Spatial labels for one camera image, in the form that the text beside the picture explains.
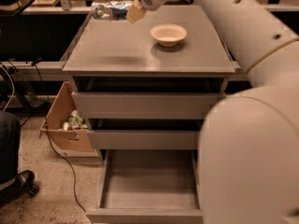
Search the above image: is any crushed redbull can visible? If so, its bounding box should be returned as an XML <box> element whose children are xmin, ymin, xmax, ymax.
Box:
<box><xmin>92</xmin><ymin>1</ymin><xmax>133</xmax><ymax>21</ymax></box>

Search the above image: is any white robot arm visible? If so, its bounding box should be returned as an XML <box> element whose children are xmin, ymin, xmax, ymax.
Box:
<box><xmin>128</xmin><ymin>0</ymin><xmax>299</xmax><ymax>224</ymax></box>

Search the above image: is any grey drawer cabinet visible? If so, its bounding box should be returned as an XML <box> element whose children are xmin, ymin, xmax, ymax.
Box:
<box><xmin>62</xmin><ymin>5</ymin><xmax>241</xmax><ymax>161</ymax></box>

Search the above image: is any grey top drawer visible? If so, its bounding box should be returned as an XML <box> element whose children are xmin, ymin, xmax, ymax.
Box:
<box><xmin>72</xmin><ymin>91</ymin><xmax>221</xmax><ymax>119</ymax></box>

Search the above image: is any grey middle drawer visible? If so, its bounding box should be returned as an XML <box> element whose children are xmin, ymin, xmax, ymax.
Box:
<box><xmin>87</xmin><ymin>130</ymin><xmax>199</xmax><ymax>150</ymax></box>

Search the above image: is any grey open bottom drawer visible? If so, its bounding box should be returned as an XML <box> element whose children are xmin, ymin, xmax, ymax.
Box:
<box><xmin>87</xmin><ymin>150</ymin><xmax>203</xmax><ymax>224</ymax></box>

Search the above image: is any white paper bowl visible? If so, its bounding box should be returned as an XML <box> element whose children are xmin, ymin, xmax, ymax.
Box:
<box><xmin>149</xmin><ymin>23</ymin><xmax>187</xmax><ymax>48</ymax></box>

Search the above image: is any crumpled trash in box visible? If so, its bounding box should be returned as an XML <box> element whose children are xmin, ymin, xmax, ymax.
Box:
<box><xmin>62</xmin><ymin>110</ymin><xmax>88</xmax><ymax>131</ymax></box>

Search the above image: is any cardboard box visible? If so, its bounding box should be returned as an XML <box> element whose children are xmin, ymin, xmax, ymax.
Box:
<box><xmin>40</xmin><ymin>82</ymin><xmax>94</xmax><ymax>155</ymax></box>

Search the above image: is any dark trouser leg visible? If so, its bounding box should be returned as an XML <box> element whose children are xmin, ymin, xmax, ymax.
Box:
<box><xmin>0</xmin><ymin>111</ymin><xmax>21</xmax><ymax>184</ymax></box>

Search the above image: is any black floor cable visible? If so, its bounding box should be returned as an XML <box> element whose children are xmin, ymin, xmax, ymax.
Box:
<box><xmin>31</xmin><ymin>63</ymin><xmax>87</xmax><ymax>214</ymax></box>

